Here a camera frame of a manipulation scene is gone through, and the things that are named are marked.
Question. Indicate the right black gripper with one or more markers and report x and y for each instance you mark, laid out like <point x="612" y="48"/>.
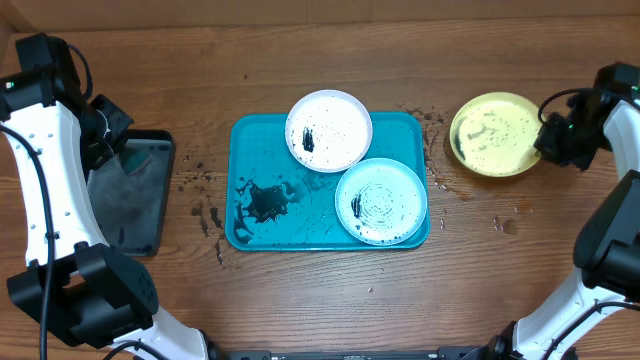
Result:
<point x="546" y="147"/>

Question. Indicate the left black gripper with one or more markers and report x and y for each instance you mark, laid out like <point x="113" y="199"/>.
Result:
<point x="121" y="120"/>

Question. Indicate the yellow-green rimmed plate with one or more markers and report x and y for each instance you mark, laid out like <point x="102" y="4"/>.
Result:
<point x="493" y="134"/>

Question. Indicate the white plate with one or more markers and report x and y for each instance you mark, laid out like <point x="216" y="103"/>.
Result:
<point x="328" y="131"/>

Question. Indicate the dark green sponge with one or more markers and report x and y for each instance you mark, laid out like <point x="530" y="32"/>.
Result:
<point x="136" y="162"/>

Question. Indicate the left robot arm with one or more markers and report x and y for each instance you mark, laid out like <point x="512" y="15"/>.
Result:
<point x="76" y="286"/>

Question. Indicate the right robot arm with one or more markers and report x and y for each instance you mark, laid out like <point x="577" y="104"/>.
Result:
<point x="605" y="278"/>

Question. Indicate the black water tray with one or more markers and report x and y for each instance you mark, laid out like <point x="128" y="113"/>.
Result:
<point x="130" y="211"/>

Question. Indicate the teal plastic tray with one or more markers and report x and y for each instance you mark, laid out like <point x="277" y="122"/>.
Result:
<point x="275" y="204"/>

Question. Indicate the light blue rimmed plate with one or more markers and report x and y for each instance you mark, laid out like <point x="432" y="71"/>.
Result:
<point x="381" y="202"/>

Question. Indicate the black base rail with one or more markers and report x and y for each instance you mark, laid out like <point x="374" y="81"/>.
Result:
<point x="350" y="355"/>

